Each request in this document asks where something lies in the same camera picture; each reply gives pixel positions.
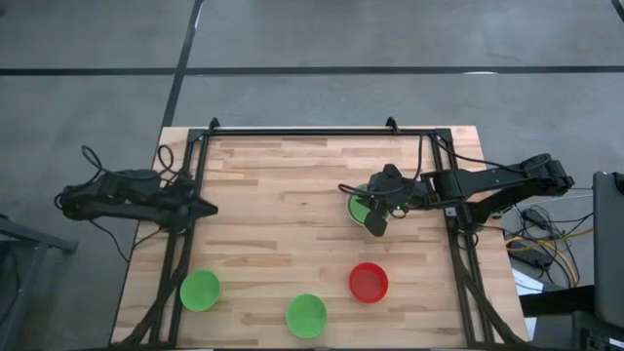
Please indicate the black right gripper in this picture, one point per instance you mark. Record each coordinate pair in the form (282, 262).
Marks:
(400, 192)

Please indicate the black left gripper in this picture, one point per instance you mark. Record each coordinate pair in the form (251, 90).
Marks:
(180, 209)

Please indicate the green plastic bowl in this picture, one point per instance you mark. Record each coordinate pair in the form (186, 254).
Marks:
(306, 316)
(200, 290)
(360, 212)

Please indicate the white ribbed bowl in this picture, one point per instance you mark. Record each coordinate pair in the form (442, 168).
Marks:
(352, 219)

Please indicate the red plastic bowl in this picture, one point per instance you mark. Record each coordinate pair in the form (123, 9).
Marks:
(368, 283)

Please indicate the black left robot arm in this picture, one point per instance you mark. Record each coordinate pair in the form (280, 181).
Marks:
(122, 209)

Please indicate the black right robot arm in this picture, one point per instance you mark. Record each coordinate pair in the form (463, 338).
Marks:
(487, 183)

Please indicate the white paper sheet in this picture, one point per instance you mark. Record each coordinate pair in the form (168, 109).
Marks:
(522, 283)

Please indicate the black power brick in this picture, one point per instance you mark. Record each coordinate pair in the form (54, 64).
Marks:
(534, 258)

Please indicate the grey metal stand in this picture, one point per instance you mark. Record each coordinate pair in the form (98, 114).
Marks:
(29, 239)

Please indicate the black side desk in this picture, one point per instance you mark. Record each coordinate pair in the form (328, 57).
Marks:
(560, 302)

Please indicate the dark grey equipment case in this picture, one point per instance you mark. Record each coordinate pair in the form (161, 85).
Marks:
(609, 244)

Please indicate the black equipment box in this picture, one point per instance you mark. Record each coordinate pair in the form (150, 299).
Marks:
(599, 336)

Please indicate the black aluminium table frame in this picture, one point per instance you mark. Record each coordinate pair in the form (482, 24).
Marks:
(317, 131)

